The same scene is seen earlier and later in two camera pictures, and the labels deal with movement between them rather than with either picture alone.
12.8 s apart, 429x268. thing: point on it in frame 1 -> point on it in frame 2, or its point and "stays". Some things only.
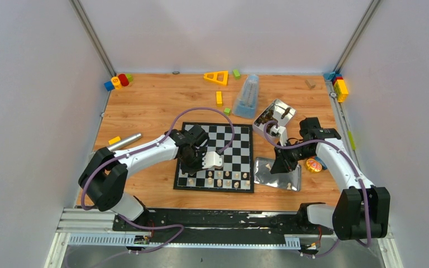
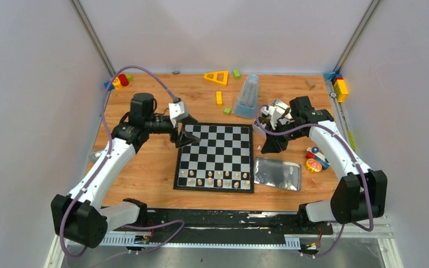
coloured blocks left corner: x=117 y=82 stays
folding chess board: x=237 y=173 stays
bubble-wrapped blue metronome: x=245 y=103 stays
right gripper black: x=282 y=163 -> x=273 y=144
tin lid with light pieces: x=290 y=180 stays
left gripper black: x=192 y=159 -> x=181 y=132
